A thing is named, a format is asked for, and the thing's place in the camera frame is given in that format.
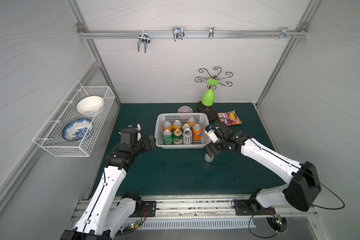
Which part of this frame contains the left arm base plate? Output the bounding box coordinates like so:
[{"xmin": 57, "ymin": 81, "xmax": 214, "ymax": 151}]
[{"xmin": 138, "ymin": 201, "xmax": 157, "ymax": 218}]

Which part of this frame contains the white Monster can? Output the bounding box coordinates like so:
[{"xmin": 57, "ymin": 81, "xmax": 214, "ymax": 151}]
[
  {"xmin": 183, "ymin": 128, "xmax": 193, "ymax": 145},
  {"xmin": 204, "ymin": 152, "xmax": 215, "ymax": 163}
]

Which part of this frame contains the white wire wall basket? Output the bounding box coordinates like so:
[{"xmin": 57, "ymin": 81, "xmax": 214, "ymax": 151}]
[{"xmin": 33, "ymin": 81, "xmax": 115, "ymax": 157}]

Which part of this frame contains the white ceramic bowl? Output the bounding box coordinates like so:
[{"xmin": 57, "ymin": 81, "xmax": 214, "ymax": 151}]
[{"xmin": 76, "ymin": 96, "xmax": 104, "ymax": 118}]

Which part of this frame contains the silver can top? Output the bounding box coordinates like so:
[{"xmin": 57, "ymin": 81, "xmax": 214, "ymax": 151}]
[{"xmin": 182, "ymin": 124, "xmax": 192, "ymax": 130}]

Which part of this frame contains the pink bowl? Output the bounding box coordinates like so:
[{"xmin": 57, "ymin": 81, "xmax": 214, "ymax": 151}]
[{"xmin": 178, "ymin": 106, "xmax": 193, "ymax": 113}]

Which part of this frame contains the colourful snack bag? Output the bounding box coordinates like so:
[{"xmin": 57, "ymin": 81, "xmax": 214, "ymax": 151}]
[{"xmin": 218, "ymin": 110, "xmax": 242, "ymax": 126}]

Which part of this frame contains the green plastic wine glass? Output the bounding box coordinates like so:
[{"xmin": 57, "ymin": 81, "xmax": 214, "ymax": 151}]
[{"xmin": 202, "ymin": 79, "xmax": 219, "ymax": 107}]

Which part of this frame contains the metal loop hook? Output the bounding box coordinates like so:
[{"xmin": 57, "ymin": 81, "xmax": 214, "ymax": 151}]
[{"xmin": 172, "ymin": 27, "xmax": 185, "ymax": 42}]

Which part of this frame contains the right metal hook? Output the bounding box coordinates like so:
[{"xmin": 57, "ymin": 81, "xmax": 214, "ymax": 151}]
[{"xmin": 270, "ymin": 27, "xmax": 297, "ymax": 40}]

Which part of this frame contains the white plastic basket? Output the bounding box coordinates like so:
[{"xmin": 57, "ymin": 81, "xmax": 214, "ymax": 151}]
[{"xmin": 155, "ymin": 113, "xmax": 211, "ymax": 149}]

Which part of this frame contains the orange can back left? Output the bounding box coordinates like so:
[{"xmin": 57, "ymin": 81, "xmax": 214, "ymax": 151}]
[{"xmin": 163, "ymin": 122, "xmax": 173, "ymax": 132}]

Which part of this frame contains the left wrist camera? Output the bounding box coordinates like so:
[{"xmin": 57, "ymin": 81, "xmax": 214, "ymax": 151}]
[{"xmin": 126, "ymin": 122, "xmax": 142, "ymax": 142}]

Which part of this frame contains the small metal hook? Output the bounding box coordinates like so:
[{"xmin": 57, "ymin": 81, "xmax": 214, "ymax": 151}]
[{"xmin": 208, "ymin": 27, "xmax": 215, "ymax": 39}]

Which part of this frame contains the blue patterned plate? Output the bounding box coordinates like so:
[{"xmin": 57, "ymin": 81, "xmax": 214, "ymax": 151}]
[{"xmin": 62, "ymin": 118, "xmax": 93, "ymax": 142}]

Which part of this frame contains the black metal cup stand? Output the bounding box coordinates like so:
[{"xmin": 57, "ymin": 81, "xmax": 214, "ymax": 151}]
[{"xmin": 195, "ymin": 66, "xmax": 234, "ymax": 121}]

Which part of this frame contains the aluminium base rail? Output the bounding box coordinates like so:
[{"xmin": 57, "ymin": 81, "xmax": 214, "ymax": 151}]
[{"xmin": 71, "ymin": 194, "xmax": 319, "ymax": 221}]

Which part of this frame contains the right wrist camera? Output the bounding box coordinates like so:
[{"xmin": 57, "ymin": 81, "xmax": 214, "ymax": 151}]
[{"xmin": 205, "ymin": 129, "xmax": 219, "ymax": 143}]

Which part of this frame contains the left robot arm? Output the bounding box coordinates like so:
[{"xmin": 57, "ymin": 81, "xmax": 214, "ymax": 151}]
[{"xmin": 61, "ymin": 128, "xmax": 156, "ymax": 240}]

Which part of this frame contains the orange can back right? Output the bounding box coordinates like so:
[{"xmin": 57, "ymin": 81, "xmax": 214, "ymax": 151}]
[{"xmin": 187, "ymin": 117, "xmax": 197, "ymax": 127}]

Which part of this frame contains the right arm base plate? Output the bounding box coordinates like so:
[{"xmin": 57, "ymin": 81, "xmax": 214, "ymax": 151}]
[{"xmin": 231, "ymin": 199, "xmax": 276, "ymax": 216}]

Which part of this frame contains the double metal hook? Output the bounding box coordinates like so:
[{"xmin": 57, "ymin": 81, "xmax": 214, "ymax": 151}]
[{"xmin": 138, "ymin": 33, "xmax": 151, "ymax": 53}]

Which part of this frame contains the green beer can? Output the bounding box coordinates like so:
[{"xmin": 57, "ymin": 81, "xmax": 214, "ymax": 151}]
[{"xmin": 173, "ymin": 129, "xmax": 183, "ymax": 145}]

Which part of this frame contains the green Sprite can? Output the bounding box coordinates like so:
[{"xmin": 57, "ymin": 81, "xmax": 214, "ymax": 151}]
[{"xmin": 163, "ymin": 129, "xmax": 173, "ymax": 145}]

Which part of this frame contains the orange can back middle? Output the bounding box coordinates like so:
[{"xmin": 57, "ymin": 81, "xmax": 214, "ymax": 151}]
[{"xmin": 173, "ymin": 120, "xmax": 183, "ymax": 130}]

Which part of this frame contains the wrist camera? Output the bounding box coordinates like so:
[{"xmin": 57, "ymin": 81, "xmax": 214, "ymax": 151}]
[
  {"xmin": 126, "ymin": 122, "xmax": 142, "ymax": 142},
  {"xmin": 205, "ymin": 129, "xmax": 219, "ymax": 143}
]

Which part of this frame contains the aluminium top rail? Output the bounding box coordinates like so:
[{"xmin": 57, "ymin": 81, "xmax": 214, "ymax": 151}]
[{"xmin": 78, "ymin": 29, "xmax": 308, "ymax": 40}]

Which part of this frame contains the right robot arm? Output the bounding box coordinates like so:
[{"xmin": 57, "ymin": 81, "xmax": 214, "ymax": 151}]
[{"xmin": 204, "ymin": 122, "xmax": 321, "ymax": 214}]

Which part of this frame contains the orange Fanta can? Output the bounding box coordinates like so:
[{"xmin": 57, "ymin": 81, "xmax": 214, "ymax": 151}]
[{"xmin": 192, "ymin": 124, "xmax": 202, "ymax": 141}]

